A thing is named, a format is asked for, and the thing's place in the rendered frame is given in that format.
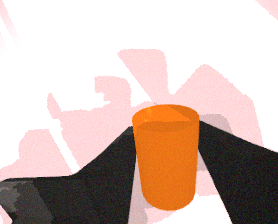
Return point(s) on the orange knob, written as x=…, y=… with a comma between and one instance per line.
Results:
x=166, y=140

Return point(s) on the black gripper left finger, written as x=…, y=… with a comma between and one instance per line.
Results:
x=100, y=191

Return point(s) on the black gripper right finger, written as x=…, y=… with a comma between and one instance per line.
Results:
x=245, y=174

